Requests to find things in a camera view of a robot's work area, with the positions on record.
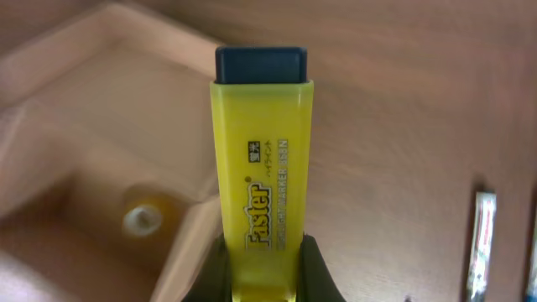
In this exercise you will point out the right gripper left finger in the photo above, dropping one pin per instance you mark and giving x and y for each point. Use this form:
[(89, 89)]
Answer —
[(213, 283)]

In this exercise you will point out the black whiteboard marker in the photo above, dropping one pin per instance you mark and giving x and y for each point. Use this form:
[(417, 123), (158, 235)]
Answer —
[(482, 241)]

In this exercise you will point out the blue whiteboard marker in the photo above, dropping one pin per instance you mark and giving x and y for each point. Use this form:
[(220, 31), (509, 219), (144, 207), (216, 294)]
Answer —
[(530, 292)]

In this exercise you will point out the yellow tape roll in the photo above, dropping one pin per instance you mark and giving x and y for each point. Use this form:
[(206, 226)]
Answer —
[(151, 217)]

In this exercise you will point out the yellow highlighter marker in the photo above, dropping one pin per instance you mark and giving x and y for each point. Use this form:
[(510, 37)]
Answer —
[(261, 103)]

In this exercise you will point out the cardboard box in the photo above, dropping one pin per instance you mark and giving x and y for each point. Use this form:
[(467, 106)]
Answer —
[(118, 96)]

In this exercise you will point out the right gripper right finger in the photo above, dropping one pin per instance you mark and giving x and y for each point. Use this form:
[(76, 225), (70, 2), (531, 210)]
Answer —
[(315, 282)]

